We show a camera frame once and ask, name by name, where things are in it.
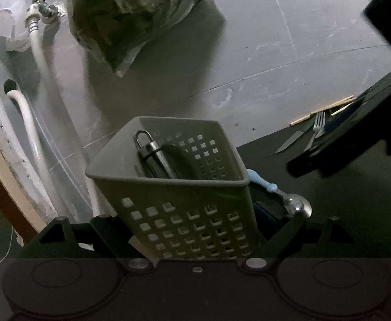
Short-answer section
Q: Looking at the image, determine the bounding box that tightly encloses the white hose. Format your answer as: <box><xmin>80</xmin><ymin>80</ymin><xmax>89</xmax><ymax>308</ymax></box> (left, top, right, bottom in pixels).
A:
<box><xmin>3</xmin><ymin>5</ymin><xmax>102</xmax><ymax>218</ymax></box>

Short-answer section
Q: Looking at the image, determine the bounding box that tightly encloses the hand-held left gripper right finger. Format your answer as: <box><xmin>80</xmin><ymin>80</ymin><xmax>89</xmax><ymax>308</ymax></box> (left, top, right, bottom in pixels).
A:
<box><xmin>239</xmin><ymin>201</ymin><xmax>357</xmax><ymax>272</ymax></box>

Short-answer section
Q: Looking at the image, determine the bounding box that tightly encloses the metal wall tap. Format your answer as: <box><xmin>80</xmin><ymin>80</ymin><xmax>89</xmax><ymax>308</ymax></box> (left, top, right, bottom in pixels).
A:
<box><xmin>21</xmin><ymin>0</ymin><xmax>60</xmax><ymax>24</ymax></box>

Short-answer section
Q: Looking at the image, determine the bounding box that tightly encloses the white plastic bag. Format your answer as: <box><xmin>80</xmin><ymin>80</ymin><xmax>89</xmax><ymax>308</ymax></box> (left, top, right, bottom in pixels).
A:
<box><xmin>0</xmin><ymin>0</ymin><xmax>32</xmax><ymax>52</ymax></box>

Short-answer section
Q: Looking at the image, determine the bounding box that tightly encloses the white perforated utensil holder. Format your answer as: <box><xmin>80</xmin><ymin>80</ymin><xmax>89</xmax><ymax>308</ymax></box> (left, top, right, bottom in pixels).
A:
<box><xmin>85</xmin><ymin>116</ymin><xmax>261</xmax><ymax>261</ymax></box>

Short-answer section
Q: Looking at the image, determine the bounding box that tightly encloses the brown wooden door frame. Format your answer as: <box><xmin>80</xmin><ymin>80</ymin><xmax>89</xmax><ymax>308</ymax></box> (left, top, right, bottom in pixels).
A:
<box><xmin>0</xmin><ymin>140</ymin><xmax>39</xmax><ymax>238</ymax></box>

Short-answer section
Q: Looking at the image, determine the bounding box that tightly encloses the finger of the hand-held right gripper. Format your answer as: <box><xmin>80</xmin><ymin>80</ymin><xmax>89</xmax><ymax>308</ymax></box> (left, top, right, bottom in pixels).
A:
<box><xmin>287</xmin><ymin>63</ymin><xmax>391</xmax><ymax>178</ymax></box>

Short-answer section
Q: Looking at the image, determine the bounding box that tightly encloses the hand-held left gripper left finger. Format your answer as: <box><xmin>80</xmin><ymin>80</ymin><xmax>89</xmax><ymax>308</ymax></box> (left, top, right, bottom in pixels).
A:
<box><xmin>38</xmin><ymin>214</ymin><xmax>151</xmax><ymax>272</ymax></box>

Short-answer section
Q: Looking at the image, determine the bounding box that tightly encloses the metal fork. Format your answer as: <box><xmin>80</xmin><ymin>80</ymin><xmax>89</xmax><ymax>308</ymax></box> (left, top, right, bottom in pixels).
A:
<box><xmin>304</xmin><ymin>111</ymin><xmax>326</xmax><ymax>151</ymax></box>

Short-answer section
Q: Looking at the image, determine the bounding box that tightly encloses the metal peeler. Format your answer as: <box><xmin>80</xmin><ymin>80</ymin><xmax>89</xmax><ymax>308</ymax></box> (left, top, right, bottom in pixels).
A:
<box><xmin>134</xmin><ymin>130</ymin><xmax>183</xmax><ymax>179</ymax></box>

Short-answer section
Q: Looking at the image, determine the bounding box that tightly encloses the blue handled spoon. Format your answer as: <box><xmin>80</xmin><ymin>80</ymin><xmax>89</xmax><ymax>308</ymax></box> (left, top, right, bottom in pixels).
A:
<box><xmin>247</xmin><ymin>169</ymin><xmax>313</xmax><ymax>218</ymax></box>

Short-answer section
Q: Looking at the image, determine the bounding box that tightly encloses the metal knife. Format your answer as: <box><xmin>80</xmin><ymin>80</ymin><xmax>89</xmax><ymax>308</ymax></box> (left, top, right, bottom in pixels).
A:
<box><xmin>275</xmin><ymin>130</ymin><xmax>306</xmax><ymax>154</ymax></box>

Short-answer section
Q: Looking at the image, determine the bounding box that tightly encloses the clear bag of dried greens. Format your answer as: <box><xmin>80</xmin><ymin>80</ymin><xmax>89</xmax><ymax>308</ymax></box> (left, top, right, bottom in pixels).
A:
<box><xmin>66</xmin><ymin>0</ymin><xmax>223</xmax><ymax>77</ymax></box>

